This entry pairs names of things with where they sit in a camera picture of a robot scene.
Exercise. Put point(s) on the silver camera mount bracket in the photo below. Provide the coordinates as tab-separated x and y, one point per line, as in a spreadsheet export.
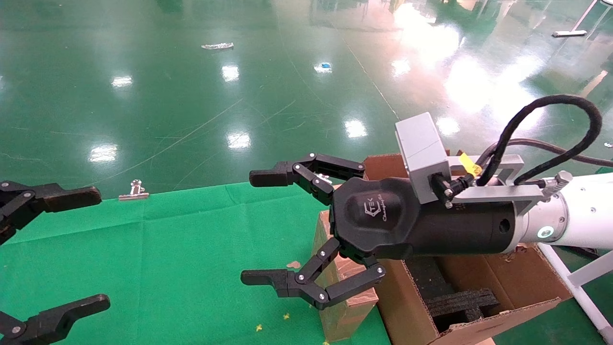
488	194

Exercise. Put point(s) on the green table cloth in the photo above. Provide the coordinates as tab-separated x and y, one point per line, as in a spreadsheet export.
167	249

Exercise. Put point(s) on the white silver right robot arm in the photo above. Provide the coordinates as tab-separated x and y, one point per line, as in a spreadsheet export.
584	211

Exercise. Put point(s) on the large open brown carton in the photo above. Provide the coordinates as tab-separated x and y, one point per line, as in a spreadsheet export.
412	311

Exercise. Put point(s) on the silver binder clip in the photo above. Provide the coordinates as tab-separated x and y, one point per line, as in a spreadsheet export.
322	178
136	191

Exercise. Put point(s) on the white stand base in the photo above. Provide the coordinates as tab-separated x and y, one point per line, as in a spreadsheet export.
569	33

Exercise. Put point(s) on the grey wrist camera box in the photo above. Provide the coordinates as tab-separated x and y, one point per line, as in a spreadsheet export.
421	143

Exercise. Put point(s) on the black cross-shaped foam block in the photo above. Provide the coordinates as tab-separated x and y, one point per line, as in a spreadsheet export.
459	304

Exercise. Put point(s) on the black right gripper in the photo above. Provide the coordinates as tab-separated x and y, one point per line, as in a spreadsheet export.
383	220

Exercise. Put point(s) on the white pipe frame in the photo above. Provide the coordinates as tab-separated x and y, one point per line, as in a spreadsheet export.
589	273

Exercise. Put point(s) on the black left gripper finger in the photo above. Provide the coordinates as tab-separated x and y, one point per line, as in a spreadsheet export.
57	318
67	197

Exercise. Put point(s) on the small brown cardboard box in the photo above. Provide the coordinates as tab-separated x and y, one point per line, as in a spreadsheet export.
345	321

